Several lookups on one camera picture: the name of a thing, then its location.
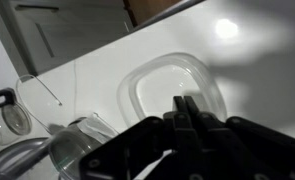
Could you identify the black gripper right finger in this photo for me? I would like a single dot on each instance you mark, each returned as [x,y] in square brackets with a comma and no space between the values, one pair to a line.
[194,113]

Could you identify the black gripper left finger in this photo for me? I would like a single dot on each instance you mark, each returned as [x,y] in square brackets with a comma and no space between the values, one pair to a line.
[180,113]

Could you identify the large clear plastic bowl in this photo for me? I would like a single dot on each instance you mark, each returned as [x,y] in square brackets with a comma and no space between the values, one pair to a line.
[133,83]

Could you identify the clear glass jar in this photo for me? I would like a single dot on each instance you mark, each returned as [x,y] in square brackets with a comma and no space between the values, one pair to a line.
[70,146]

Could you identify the grey counter cabinet front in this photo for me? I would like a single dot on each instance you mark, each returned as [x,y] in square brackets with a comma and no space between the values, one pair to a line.
[70,30]

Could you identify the grey metal vessel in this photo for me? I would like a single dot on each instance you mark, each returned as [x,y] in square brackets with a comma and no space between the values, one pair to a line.
[17,156]

